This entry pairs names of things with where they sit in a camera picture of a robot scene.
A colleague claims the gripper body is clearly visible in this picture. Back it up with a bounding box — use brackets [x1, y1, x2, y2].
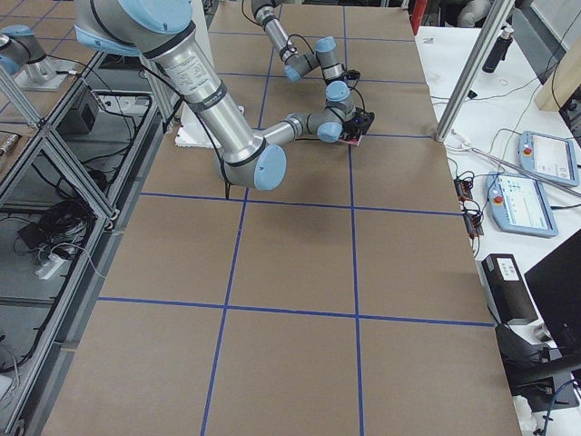
[339, 117, 355, 138]

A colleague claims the pink and grey towel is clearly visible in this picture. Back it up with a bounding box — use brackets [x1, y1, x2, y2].
[337, 135, 362, 147]

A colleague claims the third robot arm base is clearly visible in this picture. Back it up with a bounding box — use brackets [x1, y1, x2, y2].
[1, 25, 81, 92]

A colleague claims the white grabber stick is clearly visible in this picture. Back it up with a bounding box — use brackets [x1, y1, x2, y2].
[446, 129, 580, 198]

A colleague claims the black water bottle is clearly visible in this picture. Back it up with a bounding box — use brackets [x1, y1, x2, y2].
[482, 25, 514, 74]

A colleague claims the near teach pendant tablet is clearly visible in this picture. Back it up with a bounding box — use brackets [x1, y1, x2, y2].
[486, 173, 558, 238]

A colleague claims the teach pendant tablet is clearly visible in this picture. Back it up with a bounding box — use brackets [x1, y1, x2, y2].
[486, 173, 558, 238]
[518, 131, 580, 187]

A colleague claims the far teach pendant tablet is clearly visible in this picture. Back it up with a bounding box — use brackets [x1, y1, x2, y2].
[518, 131, 580, 187]

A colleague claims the wooden board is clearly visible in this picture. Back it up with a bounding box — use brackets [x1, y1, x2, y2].
[535, 38, 580, 111]

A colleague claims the black power adapter box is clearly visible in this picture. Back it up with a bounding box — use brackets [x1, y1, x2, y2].
[481, 253, 538, 325]

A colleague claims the black computer monitor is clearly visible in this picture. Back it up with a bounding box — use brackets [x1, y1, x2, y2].
[496, 233, 580, 411]

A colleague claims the white power strip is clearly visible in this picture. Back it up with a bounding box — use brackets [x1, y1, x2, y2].
[34, 253, 65, 280]

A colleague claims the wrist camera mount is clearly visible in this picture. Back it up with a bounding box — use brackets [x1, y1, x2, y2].
[342, 69, 360, 82]
[351, 107, 375, 136]

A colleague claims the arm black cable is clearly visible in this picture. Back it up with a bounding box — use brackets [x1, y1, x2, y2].
[138, 67, 367, 201]
[240, 0, 319, 60]

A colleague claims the aluminium frame post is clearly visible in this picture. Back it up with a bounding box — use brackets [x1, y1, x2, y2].
[434, 0, 515, 143]

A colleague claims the aluminium truss frame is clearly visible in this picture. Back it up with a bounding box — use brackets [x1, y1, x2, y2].
[1, 54, 177, 435]

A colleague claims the floor cable bundle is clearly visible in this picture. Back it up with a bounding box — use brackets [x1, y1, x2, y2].
[13, 199, 99, 264]

